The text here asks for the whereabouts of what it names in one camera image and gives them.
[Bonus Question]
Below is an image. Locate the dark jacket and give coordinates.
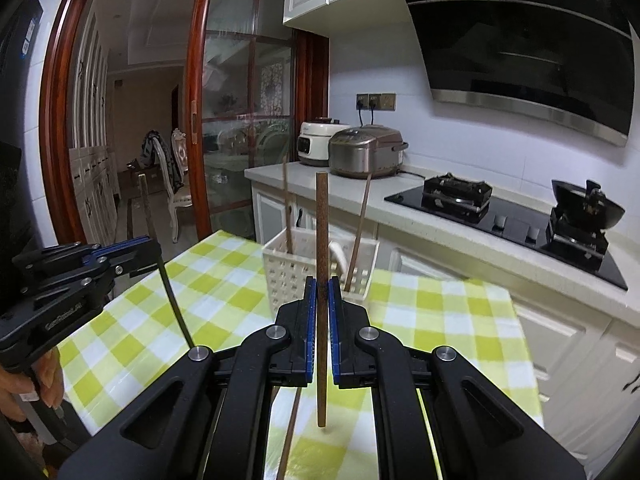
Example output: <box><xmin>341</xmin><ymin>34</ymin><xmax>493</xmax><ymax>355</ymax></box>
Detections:
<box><xmin>141</xmin><ymin>130</ymin><xmax>183</xmax><ymax>193</ymax></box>

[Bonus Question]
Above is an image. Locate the black burner grate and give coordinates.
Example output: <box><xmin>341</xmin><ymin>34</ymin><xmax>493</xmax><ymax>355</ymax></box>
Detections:
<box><xmin>545</xmin><ymin>207</ymin><xmax>610</xmax><ymax>261</ymax></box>
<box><xmin>421</xmin><ymin>172</ymin><xmax>493</xmax><ymax>213</ymax></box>

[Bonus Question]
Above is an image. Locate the red wooden door frame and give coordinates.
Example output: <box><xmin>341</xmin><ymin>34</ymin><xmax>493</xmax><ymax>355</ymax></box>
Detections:
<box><xmin>39</xmin><ymin>0</ymin><xmax>211</xmax><ymax>261</ymax></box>

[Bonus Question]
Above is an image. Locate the white perforated utensil basket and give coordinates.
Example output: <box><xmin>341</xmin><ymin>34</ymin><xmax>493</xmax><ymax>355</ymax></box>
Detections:
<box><xmin>262</xmin><ymin>226</ymin><xmax>381</xmax><ymax>311</ymax></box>

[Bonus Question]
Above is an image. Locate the wooden side table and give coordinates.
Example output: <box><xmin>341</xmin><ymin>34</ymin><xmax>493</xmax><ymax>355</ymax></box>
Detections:
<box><xmin>122</xmin><ymin>162</ymin><xmax>166</xmax><ymax>196</ymax></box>

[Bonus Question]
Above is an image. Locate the white ceramic spoon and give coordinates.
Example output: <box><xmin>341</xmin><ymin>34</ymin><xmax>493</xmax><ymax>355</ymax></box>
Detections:
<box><xmin>327</xmin><ymin>240</ymin><xmax>348</xmax><ymax>281</ymax></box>

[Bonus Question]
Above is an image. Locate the black range hood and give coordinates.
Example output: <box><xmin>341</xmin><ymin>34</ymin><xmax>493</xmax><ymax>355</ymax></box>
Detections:
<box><xmin>390</xmin><ymin>0</ymin><xmax>633</xmax><ymax>148</ymax></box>

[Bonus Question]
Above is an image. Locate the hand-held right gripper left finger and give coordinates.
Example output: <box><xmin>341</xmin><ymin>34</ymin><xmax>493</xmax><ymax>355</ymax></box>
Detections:
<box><xmin>57</xmin><ymin>276</ymin><xmax>317</xmax><ymax>480</ymax></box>

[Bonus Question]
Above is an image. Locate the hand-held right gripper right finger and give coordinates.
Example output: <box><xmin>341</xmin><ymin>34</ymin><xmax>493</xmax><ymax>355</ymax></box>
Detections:
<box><xmin>327</xmin><ymin>276</ymin><xmax>586</xmax><ymax>480</ymax></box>

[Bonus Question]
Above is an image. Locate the silver rice cooker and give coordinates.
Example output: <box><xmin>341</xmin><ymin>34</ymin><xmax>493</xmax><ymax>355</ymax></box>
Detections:
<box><xmin>328</xmin><ymin>125</ymin><xmax>409</xmax><ymax>178</ymax></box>

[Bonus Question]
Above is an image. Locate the wooden glass sliding door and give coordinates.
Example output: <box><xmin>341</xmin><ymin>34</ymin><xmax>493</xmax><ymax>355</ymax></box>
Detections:
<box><xmin>185</xmin><ymin>0</ymin><xmax>331</xmax><ymax>243</ymax></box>

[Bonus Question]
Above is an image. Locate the green checked tablecloth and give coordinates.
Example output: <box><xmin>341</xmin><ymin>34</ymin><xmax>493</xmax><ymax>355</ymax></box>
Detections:
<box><xmin>55</xmin><ymin>230</ymin><xmax>546</xmax><ymax>480</ymax></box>

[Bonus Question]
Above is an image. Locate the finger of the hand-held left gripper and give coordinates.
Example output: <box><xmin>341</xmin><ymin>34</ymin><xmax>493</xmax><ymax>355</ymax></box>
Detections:
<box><xmin>12</xmin><ymin>236</ymin><xmax>154</xmax><ymax>282</ymax></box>
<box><xmin>22</xmin><ymin>240</ymin><xmax>164</xmax><ymax>307</ymax></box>

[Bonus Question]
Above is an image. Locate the black glass gas hob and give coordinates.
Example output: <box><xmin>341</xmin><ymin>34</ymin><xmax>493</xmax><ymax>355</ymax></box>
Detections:
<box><xmin>384</xmin><ymin>180</ymin><xmax>629</xmax><ymax>291</ymax></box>

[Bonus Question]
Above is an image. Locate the person's left hand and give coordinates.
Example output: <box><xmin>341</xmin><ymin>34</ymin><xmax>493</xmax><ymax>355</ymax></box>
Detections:
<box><xmin>0</xmin><ymin>347</ymin><xmax>66</xmax><ymax>422</ymax></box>

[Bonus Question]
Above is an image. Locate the white hallway cabinet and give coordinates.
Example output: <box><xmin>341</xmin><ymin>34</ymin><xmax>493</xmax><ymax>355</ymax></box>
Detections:
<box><xmin>67</xmin><ymin>10</ymin><xmax>121</xmax><ymax>246</ymax></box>

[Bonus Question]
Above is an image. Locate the black refrigerator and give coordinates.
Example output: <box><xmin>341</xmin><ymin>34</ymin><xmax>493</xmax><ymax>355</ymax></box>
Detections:
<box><xmin>0</xmin><ymin>0</ymin><xmax>43</xmax><ymax>271</ymax></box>

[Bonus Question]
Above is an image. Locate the wall power socket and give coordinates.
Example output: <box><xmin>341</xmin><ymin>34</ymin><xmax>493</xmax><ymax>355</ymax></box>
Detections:
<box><xmin>356</xmin><ymin>92</ymin><xmax>397</xmax><ymax>112</ymax></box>

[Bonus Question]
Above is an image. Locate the white rice cooker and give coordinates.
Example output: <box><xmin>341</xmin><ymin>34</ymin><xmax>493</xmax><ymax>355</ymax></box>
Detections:
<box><xmin>297</xmin><ymin>117</ymin><xmax>353</xmax><ymax>167</ymax></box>

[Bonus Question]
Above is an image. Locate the black wok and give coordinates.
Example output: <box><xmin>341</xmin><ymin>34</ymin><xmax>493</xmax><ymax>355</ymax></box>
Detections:
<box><xmin>551</xmin><ymin>178</ymin><xmax>626</xmax><ymax>228</ymax></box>

